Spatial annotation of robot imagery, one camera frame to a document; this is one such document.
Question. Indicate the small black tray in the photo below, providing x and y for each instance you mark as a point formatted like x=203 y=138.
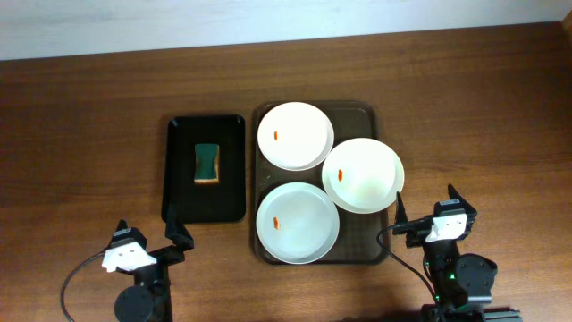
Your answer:
x=205 y=202

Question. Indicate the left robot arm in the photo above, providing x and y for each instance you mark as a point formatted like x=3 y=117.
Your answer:
x=149 y=299

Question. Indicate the white plate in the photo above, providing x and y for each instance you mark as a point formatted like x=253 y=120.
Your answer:
x=295 y=136
x=297 y=223
x=363 y=175

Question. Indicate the large brown serving tray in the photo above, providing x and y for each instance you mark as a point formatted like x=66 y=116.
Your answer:
x=356 y=242

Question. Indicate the green and yellow sponge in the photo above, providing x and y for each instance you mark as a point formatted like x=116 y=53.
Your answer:
x=207 y=160

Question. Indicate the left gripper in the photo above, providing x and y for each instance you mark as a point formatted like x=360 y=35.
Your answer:
x=165 y=255

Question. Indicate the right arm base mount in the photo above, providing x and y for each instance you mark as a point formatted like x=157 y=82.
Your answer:
x=431 y=313

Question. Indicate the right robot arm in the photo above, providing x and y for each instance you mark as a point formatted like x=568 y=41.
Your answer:
x=462 y=283

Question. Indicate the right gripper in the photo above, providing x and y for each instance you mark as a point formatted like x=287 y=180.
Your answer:
x=417 y=234

